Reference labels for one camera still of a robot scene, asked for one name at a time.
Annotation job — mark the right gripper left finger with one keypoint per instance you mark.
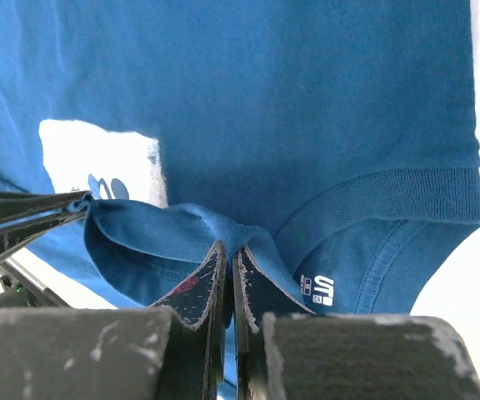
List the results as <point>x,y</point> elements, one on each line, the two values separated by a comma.
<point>192,365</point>

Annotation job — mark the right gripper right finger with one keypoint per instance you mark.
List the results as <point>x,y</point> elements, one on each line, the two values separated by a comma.
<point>258,302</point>

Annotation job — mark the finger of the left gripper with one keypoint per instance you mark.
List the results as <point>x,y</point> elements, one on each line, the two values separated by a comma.
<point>17,205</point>
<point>21,226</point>

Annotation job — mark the blue t shirt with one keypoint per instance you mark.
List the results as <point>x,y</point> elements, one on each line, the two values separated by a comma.
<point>335,139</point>

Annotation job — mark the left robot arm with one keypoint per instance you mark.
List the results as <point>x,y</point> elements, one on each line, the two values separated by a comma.
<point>21,289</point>

